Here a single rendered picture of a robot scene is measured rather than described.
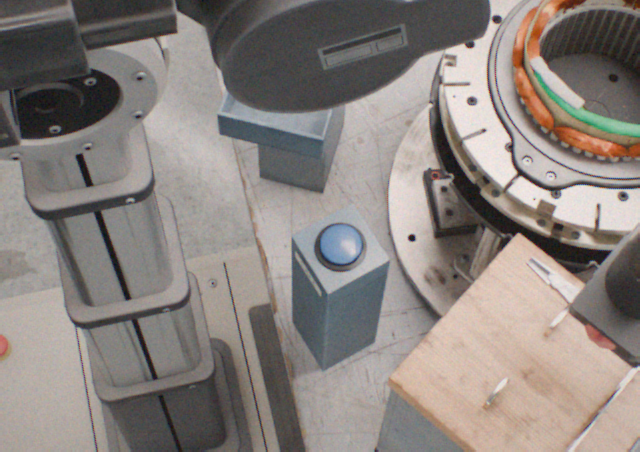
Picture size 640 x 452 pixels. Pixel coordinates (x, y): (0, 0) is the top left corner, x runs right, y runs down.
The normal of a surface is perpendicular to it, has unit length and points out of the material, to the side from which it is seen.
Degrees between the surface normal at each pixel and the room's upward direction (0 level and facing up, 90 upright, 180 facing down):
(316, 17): 89
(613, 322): 3
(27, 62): 90
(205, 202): 0
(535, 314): 0
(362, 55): 89
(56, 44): 85
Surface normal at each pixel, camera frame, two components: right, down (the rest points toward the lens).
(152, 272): 0.24, 0.89
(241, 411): 0.56, -0.45
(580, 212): 0.02, -0.40
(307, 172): -0.26, 0.88
